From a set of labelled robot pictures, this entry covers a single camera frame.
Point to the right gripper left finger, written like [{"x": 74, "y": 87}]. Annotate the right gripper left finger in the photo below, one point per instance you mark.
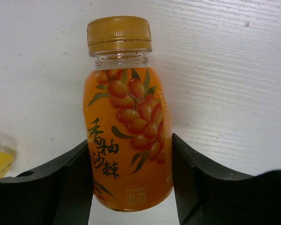
[{"x": 58, "y": 192}]

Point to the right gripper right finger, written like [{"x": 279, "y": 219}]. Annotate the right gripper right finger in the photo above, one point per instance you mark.
[{"x": 208, "y": 193}]

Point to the clear bottle yellow cap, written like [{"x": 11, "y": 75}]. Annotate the clear bottle yellow cap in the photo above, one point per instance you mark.
[{"x": 8, "y": 153}]

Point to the orange juice bottle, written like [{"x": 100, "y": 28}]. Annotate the orange juice bottle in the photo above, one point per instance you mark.
[{"x": 127, "y": 119}]

